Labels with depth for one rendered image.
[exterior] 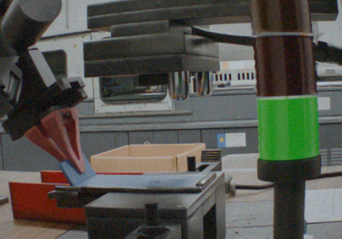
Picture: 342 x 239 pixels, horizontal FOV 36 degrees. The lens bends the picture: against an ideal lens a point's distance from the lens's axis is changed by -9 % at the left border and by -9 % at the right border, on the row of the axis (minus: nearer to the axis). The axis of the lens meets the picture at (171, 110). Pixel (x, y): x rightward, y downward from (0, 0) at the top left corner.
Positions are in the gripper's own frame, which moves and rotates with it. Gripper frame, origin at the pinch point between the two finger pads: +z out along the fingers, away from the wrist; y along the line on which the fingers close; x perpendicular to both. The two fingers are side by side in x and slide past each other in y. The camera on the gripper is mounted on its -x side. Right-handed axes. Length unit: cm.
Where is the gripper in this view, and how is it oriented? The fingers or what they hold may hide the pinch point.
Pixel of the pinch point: (77, 167)
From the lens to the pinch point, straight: 66.0
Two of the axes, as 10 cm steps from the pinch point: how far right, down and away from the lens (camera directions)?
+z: 5.2, 8.5, -0.5
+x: 2.5, -0.9, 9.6
